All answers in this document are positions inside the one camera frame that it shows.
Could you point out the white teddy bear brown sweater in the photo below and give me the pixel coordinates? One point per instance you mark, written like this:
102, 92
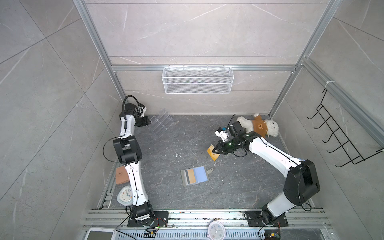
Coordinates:
265, 128

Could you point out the clear acrylic organizer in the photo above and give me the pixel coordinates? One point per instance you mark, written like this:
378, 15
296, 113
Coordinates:
160, 123

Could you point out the white wire mesh basket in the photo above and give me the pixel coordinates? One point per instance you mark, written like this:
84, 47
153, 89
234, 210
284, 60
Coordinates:
197, 80

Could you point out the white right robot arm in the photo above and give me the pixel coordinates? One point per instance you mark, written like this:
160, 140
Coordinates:
301, 183

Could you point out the orange credit card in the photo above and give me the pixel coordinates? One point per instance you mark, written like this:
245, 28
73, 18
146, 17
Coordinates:
213, 156

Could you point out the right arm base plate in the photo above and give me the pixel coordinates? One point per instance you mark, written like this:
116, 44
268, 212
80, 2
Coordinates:
258, 219

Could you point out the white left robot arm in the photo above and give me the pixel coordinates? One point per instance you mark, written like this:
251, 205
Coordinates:
130, 155

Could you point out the white alarm clock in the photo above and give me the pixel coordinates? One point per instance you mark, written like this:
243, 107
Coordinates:
125, 196

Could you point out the round white clock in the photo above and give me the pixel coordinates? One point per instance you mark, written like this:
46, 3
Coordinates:
216, 231

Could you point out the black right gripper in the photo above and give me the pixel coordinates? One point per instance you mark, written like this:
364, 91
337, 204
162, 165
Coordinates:
220, 145

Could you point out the black wire hook rack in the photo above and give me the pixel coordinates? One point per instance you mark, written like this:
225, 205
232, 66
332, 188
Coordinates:
337, 132

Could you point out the white tablet device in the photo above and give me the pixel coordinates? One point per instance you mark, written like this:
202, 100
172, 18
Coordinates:
96, 233

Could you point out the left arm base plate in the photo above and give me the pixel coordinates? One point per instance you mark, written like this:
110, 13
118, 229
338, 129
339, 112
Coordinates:
160, 219

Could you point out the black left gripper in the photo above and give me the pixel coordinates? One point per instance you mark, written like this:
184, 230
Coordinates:
146, 119

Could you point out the brown leather pouch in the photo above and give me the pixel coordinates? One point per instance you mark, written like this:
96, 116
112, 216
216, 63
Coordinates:
122, 176

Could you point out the aluminium frame post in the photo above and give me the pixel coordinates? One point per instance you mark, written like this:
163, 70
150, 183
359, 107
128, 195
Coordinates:
90, 26

